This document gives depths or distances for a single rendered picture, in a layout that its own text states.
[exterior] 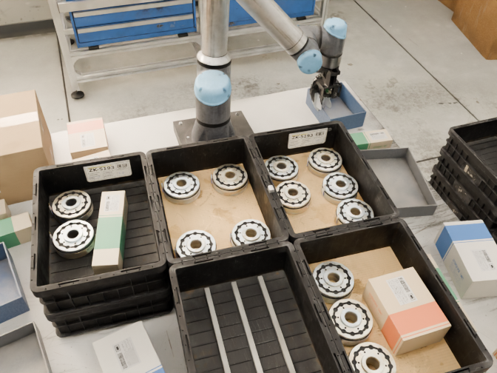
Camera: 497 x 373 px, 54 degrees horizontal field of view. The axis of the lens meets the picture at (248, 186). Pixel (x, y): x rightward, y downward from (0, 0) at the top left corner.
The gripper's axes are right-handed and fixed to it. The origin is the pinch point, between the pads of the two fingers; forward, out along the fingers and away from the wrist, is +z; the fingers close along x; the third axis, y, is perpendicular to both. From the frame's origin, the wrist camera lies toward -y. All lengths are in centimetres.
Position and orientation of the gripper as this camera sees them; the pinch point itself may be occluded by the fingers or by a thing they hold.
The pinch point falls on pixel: (318, 106)
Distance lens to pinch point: 186.8
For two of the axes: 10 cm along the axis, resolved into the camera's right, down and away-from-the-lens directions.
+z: -0.3, 6.9, 7.3
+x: 9.4, -2.3, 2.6
